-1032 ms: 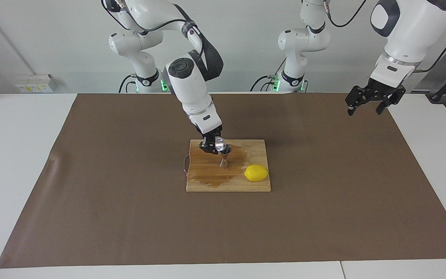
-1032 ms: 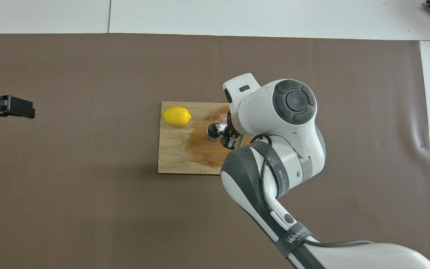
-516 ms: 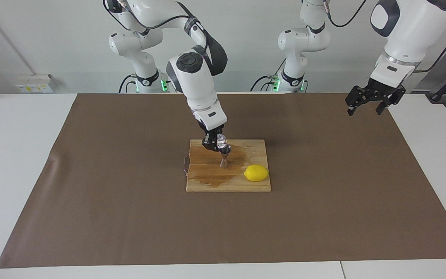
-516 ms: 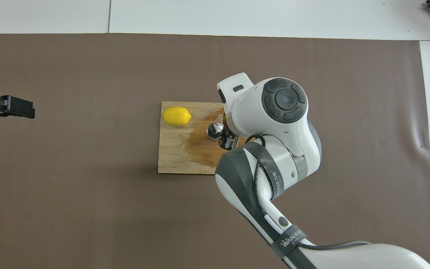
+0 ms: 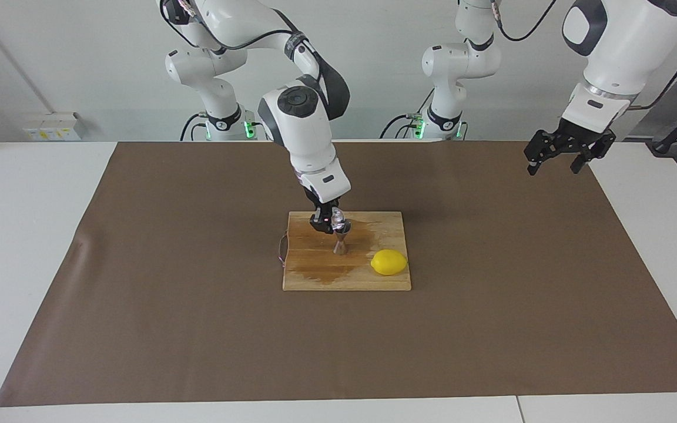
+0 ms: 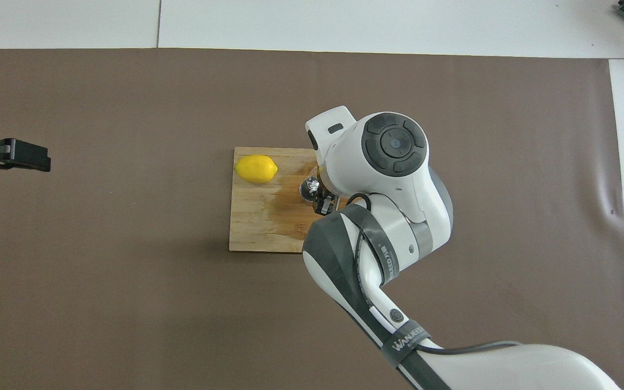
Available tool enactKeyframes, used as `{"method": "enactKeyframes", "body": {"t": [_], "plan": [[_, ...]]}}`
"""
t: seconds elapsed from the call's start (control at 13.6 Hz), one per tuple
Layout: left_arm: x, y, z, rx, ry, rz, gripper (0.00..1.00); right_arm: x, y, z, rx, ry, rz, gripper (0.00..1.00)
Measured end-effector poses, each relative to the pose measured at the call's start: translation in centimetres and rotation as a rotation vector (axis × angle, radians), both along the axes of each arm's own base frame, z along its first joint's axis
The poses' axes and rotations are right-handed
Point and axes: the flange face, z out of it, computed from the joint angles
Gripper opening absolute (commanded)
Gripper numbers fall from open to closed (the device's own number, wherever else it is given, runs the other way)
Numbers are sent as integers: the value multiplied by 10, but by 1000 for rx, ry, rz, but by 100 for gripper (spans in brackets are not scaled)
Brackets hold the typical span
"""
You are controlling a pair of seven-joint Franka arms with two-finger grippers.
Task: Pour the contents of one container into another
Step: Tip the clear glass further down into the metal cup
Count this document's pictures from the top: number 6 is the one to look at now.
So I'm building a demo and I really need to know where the brown paper table mat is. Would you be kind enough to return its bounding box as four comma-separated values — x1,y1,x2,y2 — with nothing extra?
0,48,624,390

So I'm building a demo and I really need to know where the yellow lemon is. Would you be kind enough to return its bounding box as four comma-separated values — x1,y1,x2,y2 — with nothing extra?
235,154,279,185

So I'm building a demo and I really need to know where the wooden cutting board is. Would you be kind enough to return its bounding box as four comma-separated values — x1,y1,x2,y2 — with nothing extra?
229,147,345,254

